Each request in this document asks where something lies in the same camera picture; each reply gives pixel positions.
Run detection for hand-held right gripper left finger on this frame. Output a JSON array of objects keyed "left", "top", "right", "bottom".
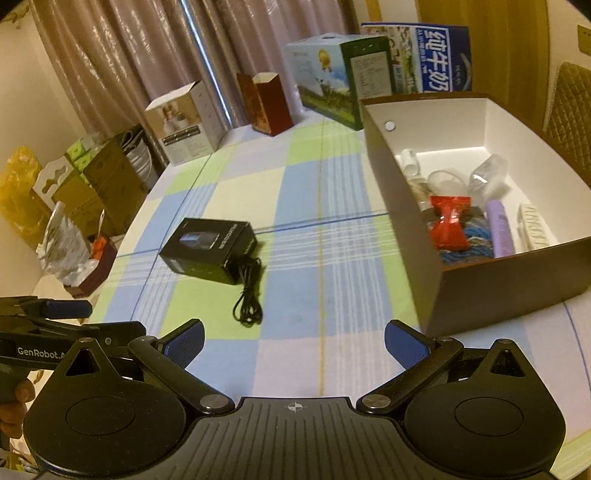
[{"left": 53, "top": 319, "right": 236, "bottom": 415}]

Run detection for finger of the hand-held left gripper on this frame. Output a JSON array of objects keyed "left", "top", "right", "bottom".
[
  {"left": 37, "top": 322, "right": 147, "bottom": 352},
  {"left": 0, "top": 296, "right": 93, "bottom": 321}
]

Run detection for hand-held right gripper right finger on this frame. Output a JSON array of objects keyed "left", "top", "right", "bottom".
[{"left": 355, "top": 319, "right": 536, "bottom": 415}]

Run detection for black shaver box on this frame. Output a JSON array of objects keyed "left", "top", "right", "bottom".
[{"left": 158, "top": 217, "right": 258, "bottom": 285}]

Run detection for black cable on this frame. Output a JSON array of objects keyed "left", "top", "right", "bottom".
[{"left": 233, "top": 256, "right": 265, "bottom": 328}]

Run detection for brown storage box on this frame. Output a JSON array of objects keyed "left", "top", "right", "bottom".
[{"left": 359, "top": 92, "right": 591, "bottom": 337}]

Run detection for blue labelled plastic pack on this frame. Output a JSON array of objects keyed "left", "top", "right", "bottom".
[{"left": 434, "top": 210, "right": 497, "bottom": 266}]

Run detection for red candy packet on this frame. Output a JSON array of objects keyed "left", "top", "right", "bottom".
[{"left": 429, "top": 195, "right": 472, "bottom": 252}]

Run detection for purple garbage bag roll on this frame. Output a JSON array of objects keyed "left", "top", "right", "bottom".
[{"left": 485, "top": 199, "right": 515, "bottom": 259}]

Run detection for person's left hand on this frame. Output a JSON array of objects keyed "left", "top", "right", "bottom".
[{"left": 0, "top": 379, "right": 37, "bottom": 441}]

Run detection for dark red box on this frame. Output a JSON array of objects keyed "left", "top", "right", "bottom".
[{"left": 62, "top": 235, "right": 118, "bottom": 298}]

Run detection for silver foil bag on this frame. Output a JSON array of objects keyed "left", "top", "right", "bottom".
[{"left": 37, "top": 203, "right": 93, "bottom": 282}]

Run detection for brown cardboard box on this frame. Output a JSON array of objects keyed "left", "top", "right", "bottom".
[
  {"left": 83, "top": 138, "right": 153, "bottom": 217},
  {"left": 51, "top": 175, "right": 125, "bottom": 241}
]

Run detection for yellow plastic bag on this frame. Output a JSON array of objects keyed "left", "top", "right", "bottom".
[{"left": 0, "top": 147, "right": 51, "bottom": 250}]

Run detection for white cardboard hanger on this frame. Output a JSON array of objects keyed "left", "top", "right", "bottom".
[{"left": 33, "top": 159, "right": 77, "bottom": 206}]

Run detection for light green boxes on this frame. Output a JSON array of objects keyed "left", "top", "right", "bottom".
[{"left": 65, "top": 134, "right": 102, "bottom": 171}]

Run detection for stack of bowls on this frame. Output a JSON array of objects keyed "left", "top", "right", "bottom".
[{"left": 122, "top": 129, "right": 162, "bottom": 190}]

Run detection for white patterned carton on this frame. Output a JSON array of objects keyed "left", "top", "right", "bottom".
[{"left": 517, "top": 203, "right": 559, "bottom": 252}]

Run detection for white product carton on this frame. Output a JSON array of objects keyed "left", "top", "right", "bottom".
[{"left": 144, "top": 82, "right": 227, "bottom": 167}]

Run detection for red-brown carton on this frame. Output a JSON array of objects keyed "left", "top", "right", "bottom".
[{"left": 236, "top": 71, "right": 295, "bottom": 137}]

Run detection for shiny curtain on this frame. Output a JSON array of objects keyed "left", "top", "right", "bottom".
[{"left": 30, "top": 0, "right": 356, "bottom": 158}]

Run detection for green landscape carton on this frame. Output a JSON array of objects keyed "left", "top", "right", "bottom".
[{"left": 283, "top": 34, "right": 395, "bottom": 131}]

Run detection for blue milk carton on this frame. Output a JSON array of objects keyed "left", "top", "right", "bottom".
[{"left": 360, "top": 23, "right": 474, "bottom": 95}]

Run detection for quilted chair back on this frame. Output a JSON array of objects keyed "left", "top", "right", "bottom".
[{"left": 542, "top": 62, "right": 591, "bottom": 171}]

